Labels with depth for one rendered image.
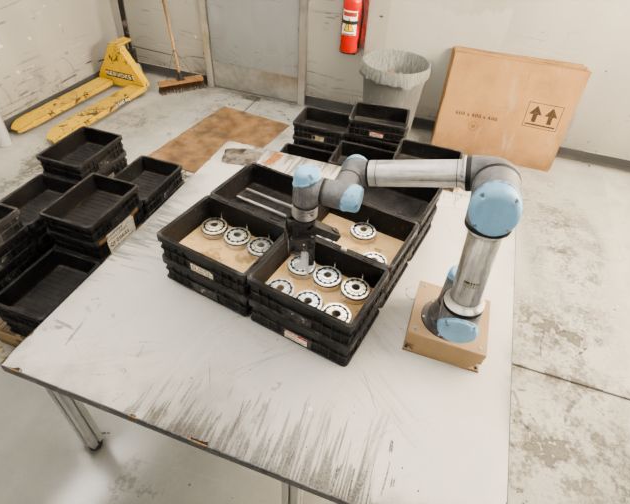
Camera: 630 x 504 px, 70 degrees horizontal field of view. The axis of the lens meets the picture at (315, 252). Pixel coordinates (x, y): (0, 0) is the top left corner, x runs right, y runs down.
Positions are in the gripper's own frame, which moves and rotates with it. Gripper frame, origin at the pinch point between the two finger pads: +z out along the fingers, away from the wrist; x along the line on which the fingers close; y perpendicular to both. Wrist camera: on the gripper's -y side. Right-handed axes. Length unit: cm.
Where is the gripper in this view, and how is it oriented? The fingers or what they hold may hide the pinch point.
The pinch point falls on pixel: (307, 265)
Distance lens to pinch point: 144.6
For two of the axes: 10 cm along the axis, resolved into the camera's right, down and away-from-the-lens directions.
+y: -9.6, 1.2, -2.4
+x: 2.6, 6.5, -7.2
